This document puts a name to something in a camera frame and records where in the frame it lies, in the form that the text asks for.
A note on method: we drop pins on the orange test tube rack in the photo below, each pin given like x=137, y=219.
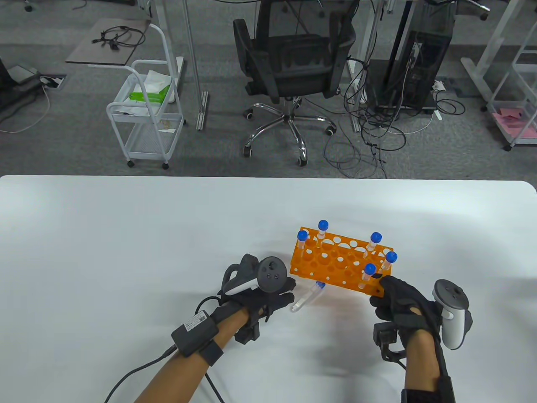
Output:
x=298, y=268

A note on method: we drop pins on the black labelled sensor box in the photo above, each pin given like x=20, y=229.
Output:
x=195, y=331

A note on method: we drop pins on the green packet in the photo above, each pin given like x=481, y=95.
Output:
x=144, y=97

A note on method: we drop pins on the black and white tracking controller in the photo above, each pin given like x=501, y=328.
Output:
x=272, y=273
x=453, y=327

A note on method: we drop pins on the person's right forearm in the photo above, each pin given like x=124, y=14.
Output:
x=421, y=365

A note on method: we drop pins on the white plastic bag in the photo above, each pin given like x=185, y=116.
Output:
x=157, y=79

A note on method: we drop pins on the black chair base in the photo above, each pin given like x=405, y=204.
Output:
x=483, y=16

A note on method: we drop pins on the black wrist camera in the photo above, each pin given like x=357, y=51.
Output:
x=386, y=336
x=247, y=331

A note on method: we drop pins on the white desk frame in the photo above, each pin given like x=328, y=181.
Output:
x=478, y=69

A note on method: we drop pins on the white power plug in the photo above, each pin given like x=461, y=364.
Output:
x=438, y=85

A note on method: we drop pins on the clear test tube blue cap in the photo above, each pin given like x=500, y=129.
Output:
x=302, y=235
x=370, y=268
x=304, y=301
x=375, y=237
x=322, y=225
x=391, y=256

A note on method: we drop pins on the black computer tower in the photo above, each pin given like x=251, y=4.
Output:
x=419, y=63

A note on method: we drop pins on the floor power outlet box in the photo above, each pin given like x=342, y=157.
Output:
x=52, y=81

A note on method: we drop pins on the black office chair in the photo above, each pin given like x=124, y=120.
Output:
x=293, y=63

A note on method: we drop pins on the grey metal desk leg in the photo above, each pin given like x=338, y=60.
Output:
x=194, y=63
x=369, y=37

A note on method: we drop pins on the black equipment base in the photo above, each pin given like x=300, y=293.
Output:
x=12, y=90

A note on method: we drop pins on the person's right hand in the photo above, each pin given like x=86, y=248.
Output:
x=398, y=298

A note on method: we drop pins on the person's left hand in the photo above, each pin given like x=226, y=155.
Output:
x=272, y=302

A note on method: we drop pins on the black castor wheel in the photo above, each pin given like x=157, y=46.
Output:
x=28, y=6

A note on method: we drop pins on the white shelf trolley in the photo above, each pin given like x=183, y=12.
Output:
x=507, y=147

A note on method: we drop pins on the pink paper sheet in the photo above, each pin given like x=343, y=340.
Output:
x=514, y=124

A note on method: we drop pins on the person's left forearm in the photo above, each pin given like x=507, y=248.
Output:
x=188, y=369

